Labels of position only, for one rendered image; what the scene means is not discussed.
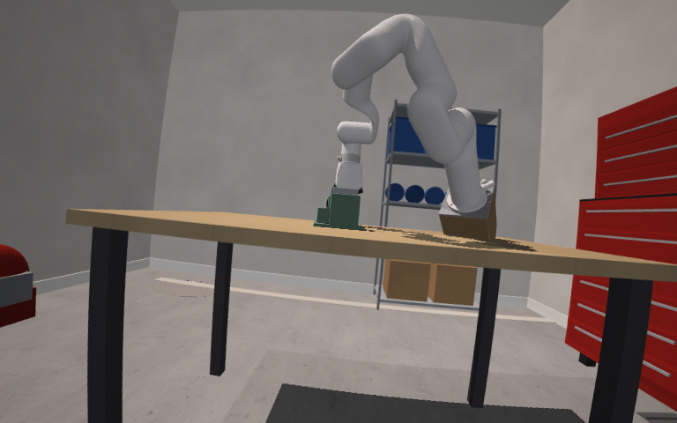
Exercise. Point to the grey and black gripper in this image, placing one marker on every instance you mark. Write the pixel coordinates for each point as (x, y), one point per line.
(349, 175)

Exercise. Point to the green slide mechanism with black handwheel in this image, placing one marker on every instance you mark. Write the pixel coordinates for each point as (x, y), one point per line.
(343, 207)

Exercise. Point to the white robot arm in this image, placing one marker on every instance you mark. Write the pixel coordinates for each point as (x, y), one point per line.
(442, 132)

